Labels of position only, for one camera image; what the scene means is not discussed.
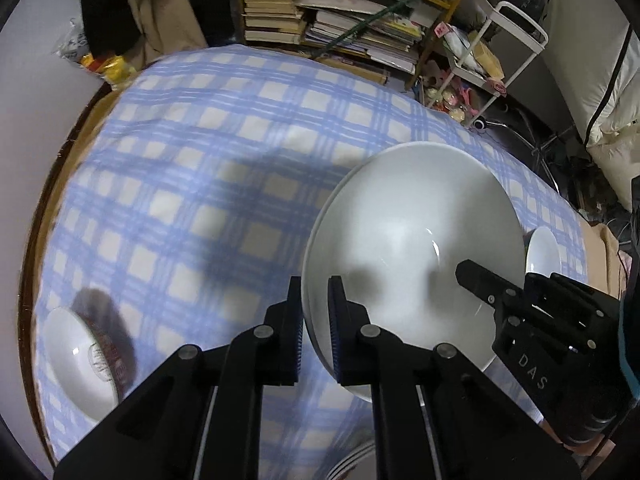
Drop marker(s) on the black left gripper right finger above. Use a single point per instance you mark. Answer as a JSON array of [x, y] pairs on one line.
[[363, 354]]

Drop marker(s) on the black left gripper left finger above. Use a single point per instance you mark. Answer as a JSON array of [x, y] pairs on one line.
[[270, 353]]

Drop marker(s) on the finger of the black right gripper seen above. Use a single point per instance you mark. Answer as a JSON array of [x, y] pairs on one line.
[[484, 284]]

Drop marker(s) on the white bowl red pattern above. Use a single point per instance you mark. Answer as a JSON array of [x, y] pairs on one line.
[[542, 252]]

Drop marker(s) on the plain white bowl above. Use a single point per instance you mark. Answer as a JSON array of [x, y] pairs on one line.
[[395, 229]]

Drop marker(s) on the blue checked tablecloth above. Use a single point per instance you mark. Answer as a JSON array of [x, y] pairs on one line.
[[191, 209]]

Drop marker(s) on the small red patterned bowl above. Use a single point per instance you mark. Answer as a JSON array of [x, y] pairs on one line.
[[90, 352]]

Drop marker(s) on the white rolling cart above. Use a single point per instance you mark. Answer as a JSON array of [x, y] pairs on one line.
[[475, 77]]

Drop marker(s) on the white bedding bundle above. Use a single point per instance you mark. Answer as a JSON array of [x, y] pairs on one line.
[[593, 55]]

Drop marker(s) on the wooden bookshelf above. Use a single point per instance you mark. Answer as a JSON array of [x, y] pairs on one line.
[[429, 13]]

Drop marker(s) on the yellow snack bag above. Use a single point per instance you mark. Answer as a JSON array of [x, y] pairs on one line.
[[113, 69]]

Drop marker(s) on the stack of books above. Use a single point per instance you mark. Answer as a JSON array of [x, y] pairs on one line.
[[392, 41]]

